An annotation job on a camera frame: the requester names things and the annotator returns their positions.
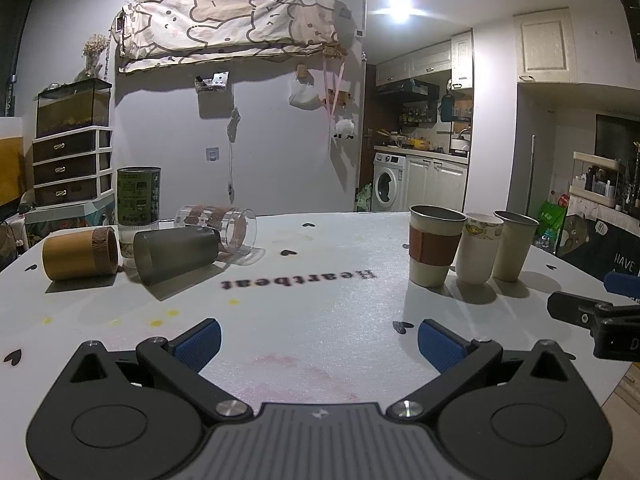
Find plain beige cup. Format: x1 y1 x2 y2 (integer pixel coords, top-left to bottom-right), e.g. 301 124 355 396
492 210 540 283

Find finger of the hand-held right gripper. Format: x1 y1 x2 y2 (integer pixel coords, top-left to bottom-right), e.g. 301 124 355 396
547 290 615 332
603 270 640 304

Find dark grey cup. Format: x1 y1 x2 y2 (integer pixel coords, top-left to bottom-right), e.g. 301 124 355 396
132 226 221 287

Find white storage rack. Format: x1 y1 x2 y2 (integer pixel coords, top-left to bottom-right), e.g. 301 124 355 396
569 151 627 212

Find dark printed cloth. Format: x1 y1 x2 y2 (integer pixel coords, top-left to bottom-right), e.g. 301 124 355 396
554 207 640 283

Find cartoon printed cloth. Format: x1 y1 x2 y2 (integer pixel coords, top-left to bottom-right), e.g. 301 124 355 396
117 0 342 74

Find white printed paper cup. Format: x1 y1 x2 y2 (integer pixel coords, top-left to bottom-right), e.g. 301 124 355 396
453 212 505 285

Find clear glass cup brown band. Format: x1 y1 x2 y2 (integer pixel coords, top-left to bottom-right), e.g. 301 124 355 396
174 204 259 266

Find white kitchen cabinets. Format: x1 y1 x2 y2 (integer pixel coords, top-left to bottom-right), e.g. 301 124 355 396
405 152 469 214
374 31 474 87

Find white pole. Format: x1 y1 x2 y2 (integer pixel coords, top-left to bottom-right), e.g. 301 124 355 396
529 134 538 247

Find glass fish tank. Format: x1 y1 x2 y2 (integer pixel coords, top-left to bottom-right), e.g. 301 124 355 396
35 78 114 139

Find wooden cup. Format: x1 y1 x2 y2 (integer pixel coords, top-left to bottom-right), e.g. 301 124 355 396
42 226 121 282

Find white plush toy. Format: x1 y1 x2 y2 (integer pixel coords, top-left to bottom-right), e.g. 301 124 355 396
332 116 357 141

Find black range hood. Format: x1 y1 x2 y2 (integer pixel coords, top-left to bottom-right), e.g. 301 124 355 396
374 79 441 107

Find white wall cabinet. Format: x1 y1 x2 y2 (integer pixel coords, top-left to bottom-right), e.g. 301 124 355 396
513 7 581 84

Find ceiling light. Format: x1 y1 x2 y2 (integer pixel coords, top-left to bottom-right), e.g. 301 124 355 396
385 0 417 23

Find white lower kitchen cabinets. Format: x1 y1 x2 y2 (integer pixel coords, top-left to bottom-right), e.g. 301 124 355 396
405 152 469 214

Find white washing machine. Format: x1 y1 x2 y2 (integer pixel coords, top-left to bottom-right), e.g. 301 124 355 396
372 152 407 213

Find hanging cable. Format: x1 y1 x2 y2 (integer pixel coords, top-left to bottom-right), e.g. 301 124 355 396
226 107 242 199

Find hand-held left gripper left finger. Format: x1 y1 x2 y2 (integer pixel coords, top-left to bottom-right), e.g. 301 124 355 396
50 318 255 424

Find small clear glass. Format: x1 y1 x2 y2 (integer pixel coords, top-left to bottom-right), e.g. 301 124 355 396
119 222 162 269

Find white upper kitchen cabinets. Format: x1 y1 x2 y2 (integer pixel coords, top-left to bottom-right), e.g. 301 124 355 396
374 31 474 87

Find green tin can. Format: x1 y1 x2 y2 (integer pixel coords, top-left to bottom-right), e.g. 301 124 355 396
116 166 163 226

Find white plastic drawer unit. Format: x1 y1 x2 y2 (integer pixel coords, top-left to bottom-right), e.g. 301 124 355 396
32 126 115 207

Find dried flower bouquet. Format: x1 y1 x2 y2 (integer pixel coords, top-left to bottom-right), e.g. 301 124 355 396
82 33 110 80

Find beige cup brown sleeve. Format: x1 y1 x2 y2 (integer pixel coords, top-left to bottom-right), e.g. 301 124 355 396
408 204 467 289

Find green plastic bag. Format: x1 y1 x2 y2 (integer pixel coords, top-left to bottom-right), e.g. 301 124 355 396
536 200 569 242

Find pink ribbons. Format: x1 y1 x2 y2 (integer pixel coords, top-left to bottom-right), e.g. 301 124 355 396
323 56 347 127

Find white printed foam table mat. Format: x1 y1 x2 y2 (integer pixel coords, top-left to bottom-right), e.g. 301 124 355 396
0 210 640 480

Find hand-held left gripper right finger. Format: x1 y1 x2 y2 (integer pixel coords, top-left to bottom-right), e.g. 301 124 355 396
385 318 595 423

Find teal patterned box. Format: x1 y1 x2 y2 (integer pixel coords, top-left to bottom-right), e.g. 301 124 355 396
24 199 117 250

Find small wall shelf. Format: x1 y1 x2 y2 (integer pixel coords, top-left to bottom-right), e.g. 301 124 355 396
194 71 230 94

